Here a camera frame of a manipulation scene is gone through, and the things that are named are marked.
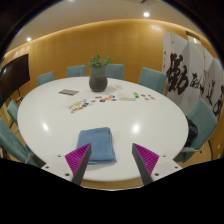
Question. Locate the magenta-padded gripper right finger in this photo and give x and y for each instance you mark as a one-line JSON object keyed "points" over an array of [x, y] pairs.
{"points": [[146, 161]]}

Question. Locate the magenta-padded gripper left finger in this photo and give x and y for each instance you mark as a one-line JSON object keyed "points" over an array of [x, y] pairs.
{"points": [[77, 160]]}

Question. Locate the blue terry towel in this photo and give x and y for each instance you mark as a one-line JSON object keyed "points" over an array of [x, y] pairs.
{"points": [[96, 143]]}

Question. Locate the black bag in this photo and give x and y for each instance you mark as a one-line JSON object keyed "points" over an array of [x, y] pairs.
{"points": [[191, 133]]}

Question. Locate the colourful sticker sheet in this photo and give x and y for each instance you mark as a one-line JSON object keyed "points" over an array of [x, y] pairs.
{"points": [[79, 105]]}

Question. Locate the teal chairs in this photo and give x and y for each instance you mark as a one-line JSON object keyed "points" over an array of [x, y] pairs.
{"points": [[200, 123]]}

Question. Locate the white flat box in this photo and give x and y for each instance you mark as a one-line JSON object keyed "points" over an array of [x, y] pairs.
{"points": [[126, 96]]}

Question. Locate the grey booklet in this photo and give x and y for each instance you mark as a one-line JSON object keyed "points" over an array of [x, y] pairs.
{"points": [[68, 92]]}

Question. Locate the potted plant in grey vase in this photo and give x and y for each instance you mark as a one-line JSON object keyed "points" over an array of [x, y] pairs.
{"points": [[98, 80]]}

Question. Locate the white calligraphy folding screen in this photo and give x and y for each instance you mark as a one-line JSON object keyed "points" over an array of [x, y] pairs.
{"points": [[186, 73]]}

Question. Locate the black screen on stand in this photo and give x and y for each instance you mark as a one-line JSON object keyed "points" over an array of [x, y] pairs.
{"points": [[13, 80]]}

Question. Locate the ceiling lights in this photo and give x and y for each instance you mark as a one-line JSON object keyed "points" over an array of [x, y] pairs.
{"points": [[146, 14]]}

